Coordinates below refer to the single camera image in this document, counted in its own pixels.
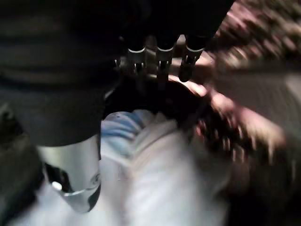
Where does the white cloth garment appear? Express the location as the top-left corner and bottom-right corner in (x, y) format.
(14, 112), (238, 226)

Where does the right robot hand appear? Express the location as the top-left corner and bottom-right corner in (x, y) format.
(0, 0), (236, 214)

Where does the light blue garment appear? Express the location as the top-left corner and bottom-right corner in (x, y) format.
(100, 109), (156, 158)

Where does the brown woven laundry basket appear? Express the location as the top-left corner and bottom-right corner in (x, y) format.
(168, 0), (301, 170)

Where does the dark garment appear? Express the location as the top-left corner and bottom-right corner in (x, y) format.
(104, 76), (212, 134)

